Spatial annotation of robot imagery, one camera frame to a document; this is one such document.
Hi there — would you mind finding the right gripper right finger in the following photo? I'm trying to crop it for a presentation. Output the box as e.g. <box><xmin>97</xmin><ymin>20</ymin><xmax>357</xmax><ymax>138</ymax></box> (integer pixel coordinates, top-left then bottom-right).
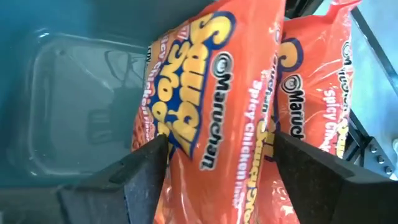
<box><xmin>273</xmin><ymin>130</ymin><xmax>398</xmax><ymax>224</ymax></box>

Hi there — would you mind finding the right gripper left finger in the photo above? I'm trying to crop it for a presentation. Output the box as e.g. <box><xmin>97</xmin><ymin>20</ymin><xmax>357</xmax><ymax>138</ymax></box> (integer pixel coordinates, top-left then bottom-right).
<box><xmin>0</xmin><ymin>133</ymin><xmax>170</xmax><ymax>224</ymax></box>

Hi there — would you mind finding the red Saucy Noods pack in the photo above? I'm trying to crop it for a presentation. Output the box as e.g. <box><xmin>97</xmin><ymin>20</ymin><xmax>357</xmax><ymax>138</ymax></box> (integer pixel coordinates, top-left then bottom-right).
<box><xmin>259</xmin><ymin>0</ymin><xmax>363</xmax><ymax>224</ymax></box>
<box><xmin>132</xmin><ymin>0</ymin><xmax>287</xmax><ymax>224</ymax></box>

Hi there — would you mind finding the teal plastic bin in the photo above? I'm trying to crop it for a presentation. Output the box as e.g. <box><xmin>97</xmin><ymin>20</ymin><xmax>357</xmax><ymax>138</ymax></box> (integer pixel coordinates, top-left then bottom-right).
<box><xmin>0</xmin><ymin>0</ymin><xmax>218</xmax><ymax>190</ymax></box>

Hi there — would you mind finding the black aluminium table frame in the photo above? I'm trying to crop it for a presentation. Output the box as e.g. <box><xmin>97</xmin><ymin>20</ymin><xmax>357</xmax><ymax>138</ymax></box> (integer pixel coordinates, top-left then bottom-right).
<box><xmin>341</xmin><ymin>6</ymin><xmax>398</xmax><ymax>181</ymax></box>

